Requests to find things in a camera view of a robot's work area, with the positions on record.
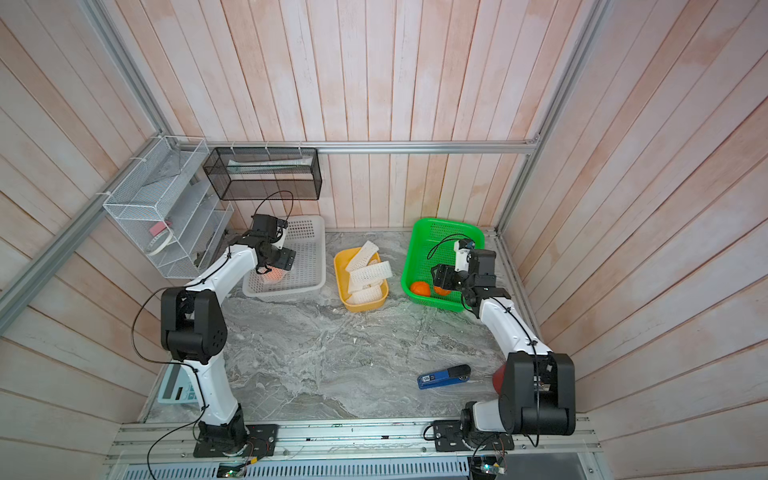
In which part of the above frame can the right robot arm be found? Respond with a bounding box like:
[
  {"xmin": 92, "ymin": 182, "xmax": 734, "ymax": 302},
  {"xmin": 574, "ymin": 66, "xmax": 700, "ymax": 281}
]
[{"xmin": 431, "ymin": 240, "xmax": 576, "ymax": 447}]

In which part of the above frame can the white plastic basket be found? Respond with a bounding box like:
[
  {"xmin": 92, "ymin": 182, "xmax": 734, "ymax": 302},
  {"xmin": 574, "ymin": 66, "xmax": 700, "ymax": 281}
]
[{"xmin": 242, "ymin": 215, "xmax": 326, "ymax": 301}]

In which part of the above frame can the green plastic basket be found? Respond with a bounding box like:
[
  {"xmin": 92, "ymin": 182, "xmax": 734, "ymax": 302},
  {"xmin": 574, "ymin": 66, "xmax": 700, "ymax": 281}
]
[{"xmin": 401, "ymin": 218, "xmax": 485, "ymax": 312}]

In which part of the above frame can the removed white foam net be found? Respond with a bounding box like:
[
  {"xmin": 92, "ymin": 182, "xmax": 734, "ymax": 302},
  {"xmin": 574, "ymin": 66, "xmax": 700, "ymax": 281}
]
[{"xmin": 346, "ymin": 241, "xmax": 379, "ymax": 272}]

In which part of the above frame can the white tape roll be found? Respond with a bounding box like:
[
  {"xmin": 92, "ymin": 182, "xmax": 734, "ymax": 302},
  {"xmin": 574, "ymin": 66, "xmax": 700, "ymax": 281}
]
[{"xmin": 145, "ymin": 229, "xmax": 174, "ymax": 257}]

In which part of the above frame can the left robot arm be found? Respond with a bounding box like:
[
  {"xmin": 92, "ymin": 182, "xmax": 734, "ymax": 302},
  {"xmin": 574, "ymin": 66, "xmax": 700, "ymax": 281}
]
[{"xmin": 161, "ymin": 214, "xmax": 296, "ymax": 456}]

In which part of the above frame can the white wire shelf rack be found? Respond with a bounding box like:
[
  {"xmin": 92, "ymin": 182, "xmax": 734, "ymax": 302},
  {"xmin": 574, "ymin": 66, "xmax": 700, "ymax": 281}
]
[{"xmin": 103, "ymin": 135, "xmax": 233, "ymax": 280}]

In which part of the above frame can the black wire mesh basket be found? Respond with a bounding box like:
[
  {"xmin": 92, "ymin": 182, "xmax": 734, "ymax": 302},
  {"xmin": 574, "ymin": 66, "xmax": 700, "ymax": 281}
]
[{"xmin": 203, "ymin": 146, "xmax": 323, "ymax": 201}]

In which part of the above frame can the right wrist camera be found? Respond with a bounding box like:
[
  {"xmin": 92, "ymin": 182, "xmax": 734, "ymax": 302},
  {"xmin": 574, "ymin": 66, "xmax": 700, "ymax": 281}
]
[{"xmin": 454, "ymin": 238, "xmax": 475, "ymax": 272}]

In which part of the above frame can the aluminium front rail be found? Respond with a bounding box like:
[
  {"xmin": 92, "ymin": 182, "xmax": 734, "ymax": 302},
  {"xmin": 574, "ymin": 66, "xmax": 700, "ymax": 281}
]
[{"xmin": 105, "ymin": 415, "xmax": 602, "ymax": 465}]

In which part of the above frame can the yellow plastic tub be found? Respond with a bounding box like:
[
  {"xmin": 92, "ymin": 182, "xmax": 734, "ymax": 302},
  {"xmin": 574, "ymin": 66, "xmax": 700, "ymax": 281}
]
[{"xmin": 333, "ymin": 247, "xmax": 390, "ymax": 313}]

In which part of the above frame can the blue black stapler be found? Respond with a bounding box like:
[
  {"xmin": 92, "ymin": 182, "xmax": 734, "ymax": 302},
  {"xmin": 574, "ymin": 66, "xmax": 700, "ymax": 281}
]
[{"xmin": 417, "ymin": 364, "xmax": 471, "ymax": 390}]

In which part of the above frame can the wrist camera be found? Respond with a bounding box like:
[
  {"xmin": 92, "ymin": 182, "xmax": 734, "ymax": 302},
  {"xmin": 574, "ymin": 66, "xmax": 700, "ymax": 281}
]
[
  {"xmin": 269, "ymin": 217, "xmax": 288, "ymax": 249},
  {"xmin": 454, "ymin": 238, "xmax": 475, "ymax": 272}
]

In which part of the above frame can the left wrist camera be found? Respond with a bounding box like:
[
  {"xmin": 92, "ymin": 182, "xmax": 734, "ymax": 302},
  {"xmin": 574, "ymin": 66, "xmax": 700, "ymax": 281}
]
[{"xmin": 269, "ymin": 217, "xmax": 288, "ymax": 249}]

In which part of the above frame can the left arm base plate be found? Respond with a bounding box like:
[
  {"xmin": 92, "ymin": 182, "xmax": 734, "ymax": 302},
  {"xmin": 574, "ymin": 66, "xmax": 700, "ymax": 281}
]
[{"xmin": 193, "ymin": 422, "xmax": 279, "ymax": 459}]

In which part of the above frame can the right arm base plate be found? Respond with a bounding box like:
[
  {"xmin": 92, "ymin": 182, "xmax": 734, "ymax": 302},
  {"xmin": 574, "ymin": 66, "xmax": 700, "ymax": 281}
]
[{"xmin": 424, "ymin": 420, "xmax": 515, "ymax": 452}]

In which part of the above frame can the pink box on shelf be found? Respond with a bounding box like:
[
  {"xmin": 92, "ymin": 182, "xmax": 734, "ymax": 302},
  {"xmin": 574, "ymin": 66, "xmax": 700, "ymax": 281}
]
[{"xmin": 149, "ymin": 221, "xmax": 169, "ymax": 237}]

